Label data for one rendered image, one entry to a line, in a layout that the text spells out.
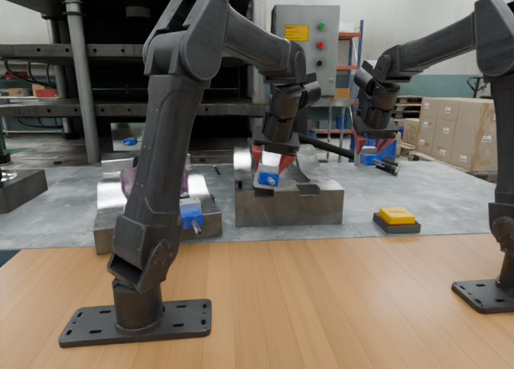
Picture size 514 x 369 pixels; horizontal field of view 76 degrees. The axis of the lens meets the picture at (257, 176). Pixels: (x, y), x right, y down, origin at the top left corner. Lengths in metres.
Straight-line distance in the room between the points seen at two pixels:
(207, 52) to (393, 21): 7.67
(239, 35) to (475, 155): 4.13
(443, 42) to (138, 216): 0.60
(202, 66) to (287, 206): 0.44
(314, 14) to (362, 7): 6.25
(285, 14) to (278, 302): 1.32
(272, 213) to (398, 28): 7.47
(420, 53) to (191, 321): 0.64
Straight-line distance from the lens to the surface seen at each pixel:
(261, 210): 0.78
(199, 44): 0.45
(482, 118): 4.46
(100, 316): 0.56
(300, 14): 1.65
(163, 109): 0.45
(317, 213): 0.81
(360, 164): 0.94
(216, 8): 0.48
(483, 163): 4.61
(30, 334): 0.59
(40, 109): 1.75
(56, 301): 0.64
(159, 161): 0.44
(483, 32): 0.66
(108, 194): 0.86
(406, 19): 8.18
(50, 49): 1.72
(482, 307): 0.63
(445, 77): 8.53
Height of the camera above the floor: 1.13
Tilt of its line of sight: 16 degrees down
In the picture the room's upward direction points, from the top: straight up
